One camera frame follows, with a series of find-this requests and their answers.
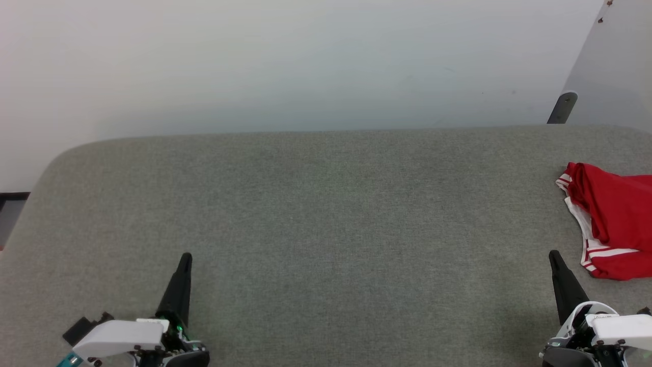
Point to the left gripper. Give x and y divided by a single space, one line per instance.
183 355

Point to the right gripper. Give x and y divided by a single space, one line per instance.
570 352

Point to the red and white basketball jersey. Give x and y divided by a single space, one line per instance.
616 214

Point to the dark framed board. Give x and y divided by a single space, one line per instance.
10 219

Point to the white panel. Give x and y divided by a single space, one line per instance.
611 76

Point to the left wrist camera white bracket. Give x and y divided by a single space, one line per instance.
122 336

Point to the grey metal bracket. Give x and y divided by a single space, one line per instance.
562 108

